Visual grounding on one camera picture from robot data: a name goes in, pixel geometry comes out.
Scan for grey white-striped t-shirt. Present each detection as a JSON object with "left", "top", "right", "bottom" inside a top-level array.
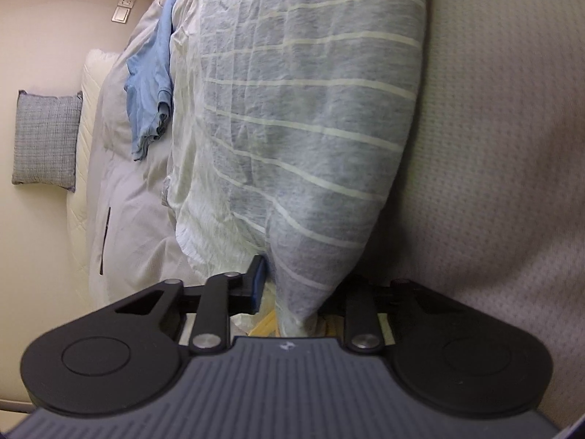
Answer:
[{"left": 167, "top": 0, "right": 426, "bottom": 336}]

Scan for dark phone on bed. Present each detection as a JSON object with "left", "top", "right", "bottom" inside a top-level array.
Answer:
[{"left": 99, "top": 206, "right": 112, "bottom": 275}]

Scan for white bed duvet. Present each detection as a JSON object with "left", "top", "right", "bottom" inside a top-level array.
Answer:
[{"left": 86, "top": 0, "right": 584, "bottom": 426}]

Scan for grey checked pillow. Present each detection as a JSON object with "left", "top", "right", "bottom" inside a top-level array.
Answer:
[{"left": 12, "top": 90, "right": 83, "bottom": 191}]

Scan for folded blue t-shirt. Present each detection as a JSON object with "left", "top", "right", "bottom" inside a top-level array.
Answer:
[{"left": 124, "top": 0, "right": 177, "bottom": 162}]

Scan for cream quilted headboard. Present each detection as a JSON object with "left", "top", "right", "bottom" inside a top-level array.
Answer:
[{"left": 65, "top": 49, "right": 118, "bottom": 308}]

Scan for bedside wall switch panel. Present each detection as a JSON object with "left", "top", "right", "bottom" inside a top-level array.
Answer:
[{"left": 111, "top": 0, "right": 137, "bottom": 24}]

